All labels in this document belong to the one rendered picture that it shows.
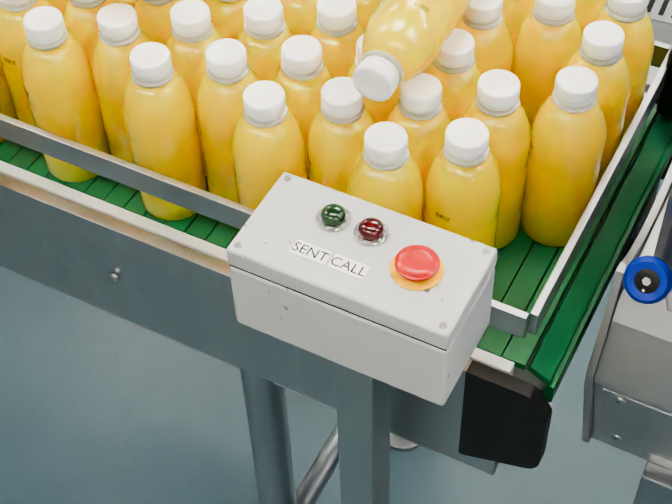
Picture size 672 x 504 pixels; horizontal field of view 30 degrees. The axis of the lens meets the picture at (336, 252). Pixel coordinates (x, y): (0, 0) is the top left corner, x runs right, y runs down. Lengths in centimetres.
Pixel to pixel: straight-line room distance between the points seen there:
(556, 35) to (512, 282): 25
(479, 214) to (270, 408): 43
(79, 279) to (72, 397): 88
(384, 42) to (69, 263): 50
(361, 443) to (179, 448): 103
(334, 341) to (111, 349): 135
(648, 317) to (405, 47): 35
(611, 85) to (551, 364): 27
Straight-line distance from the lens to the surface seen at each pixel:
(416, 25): 113
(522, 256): 129
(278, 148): 116
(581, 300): 127
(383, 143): 110
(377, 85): 111
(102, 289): 144
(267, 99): 115
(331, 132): 116
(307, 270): 101
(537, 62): 128
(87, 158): 131
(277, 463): 157
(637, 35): 129
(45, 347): 240
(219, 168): 127
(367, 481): 128
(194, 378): 230
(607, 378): 127
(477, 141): 111
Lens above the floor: 188
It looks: 50 degrees down
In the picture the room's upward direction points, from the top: 2 degrees counter-clockwise
